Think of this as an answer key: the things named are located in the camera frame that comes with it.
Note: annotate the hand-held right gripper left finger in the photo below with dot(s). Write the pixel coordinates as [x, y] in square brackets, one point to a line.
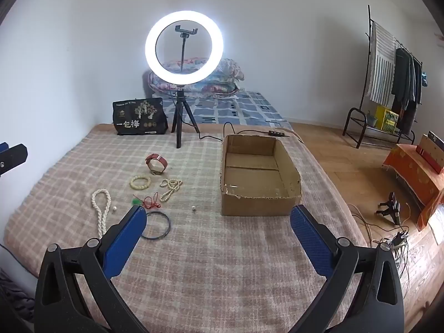
[126, 239]

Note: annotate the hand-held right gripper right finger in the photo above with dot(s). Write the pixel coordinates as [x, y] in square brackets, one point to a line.
[312, 239]

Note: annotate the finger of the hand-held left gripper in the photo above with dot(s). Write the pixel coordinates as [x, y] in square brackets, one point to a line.
[14, 156]

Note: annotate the cardboard box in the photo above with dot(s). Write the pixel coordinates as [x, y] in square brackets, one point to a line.
[256, 204]

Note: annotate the red jewellery pouch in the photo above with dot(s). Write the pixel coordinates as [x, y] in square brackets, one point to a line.
[161, 161]

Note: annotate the plaid blanket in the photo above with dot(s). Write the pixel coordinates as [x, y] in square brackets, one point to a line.
[208, 249]

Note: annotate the power strip with plugs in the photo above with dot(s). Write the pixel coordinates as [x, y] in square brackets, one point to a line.
[399, 239]

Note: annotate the small black floor tripod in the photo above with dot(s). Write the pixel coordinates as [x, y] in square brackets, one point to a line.
[393, 208]

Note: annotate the black printed bag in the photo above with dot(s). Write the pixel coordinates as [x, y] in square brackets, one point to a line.
[138, 121]

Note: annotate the black clothes rack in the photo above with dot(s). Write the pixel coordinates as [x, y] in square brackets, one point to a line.
[350, 125]

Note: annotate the orange cloth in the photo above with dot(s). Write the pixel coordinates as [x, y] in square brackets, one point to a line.
[416, 177]

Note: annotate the dark striped cloth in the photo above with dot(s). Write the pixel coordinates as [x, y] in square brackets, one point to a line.
[14, 298]

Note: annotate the yellow box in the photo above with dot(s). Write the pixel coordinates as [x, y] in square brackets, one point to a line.
[385, 118]

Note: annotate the tan and red box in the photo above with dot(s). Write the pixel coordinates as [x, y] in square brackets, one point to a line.
[432, 149]

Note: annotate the blue patterned bed sheet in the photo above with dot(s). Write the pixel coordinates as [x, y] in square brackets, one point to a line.
[236, 107]

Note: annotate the folded floral quilt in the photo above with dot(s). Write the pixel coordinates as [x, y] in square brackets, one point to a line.
[222, 76]

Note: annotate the striped towel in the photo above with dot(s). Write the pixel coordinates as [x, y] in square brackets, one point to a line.
[381, 66]

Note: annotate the dark hanging clothes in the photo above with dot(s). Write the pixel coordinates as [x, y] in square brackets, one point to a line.
[406, 76]

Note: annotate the black phone holder pole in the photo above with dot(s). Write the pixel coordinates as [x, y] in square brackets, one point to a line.
[186, 31]

